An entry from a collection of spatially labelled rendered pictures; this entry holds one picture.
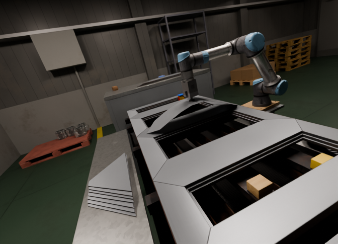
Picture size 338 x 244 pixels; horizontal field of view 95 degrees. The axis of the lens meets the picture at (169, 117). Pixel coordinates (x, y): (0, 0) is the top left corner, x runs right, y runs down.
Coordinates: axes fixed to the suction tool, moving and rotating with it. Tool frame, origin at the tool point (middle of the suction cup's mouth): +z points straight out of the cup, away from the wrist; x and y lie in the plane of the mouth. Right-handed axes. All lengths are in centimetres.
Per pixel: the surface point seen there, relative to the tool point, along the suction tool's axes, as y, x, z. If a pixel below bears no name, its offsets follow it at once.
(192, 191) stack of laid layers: 50, -35, 13
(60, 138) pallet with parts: -313, -174, 75
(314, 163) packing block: 63, 8, 16
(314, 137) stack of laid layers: 58, 19, 12
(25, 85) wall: -355, -198, -51
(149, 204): 41, -49, 18
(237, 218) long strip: 66, -31, 11
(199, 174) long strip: 48, -29, 11
